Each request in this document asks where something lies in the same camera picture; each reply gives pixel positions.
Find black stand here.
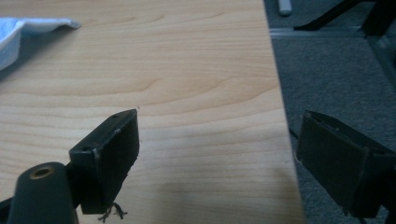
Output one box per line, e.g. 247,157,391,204
293,0,396,37

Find white desk frame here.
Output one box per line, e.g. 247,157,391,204
277,0,294,17

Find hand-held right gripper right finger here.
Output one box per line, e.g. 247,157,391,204
294,109,396,219

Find metal floor rail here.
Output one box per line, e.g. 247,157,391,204
269,26,366,39

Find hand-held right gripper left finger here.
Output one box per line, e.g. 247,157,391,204
66,107,140,216

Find blue striped towel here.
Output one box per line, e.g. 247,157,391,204
0,17,82,72

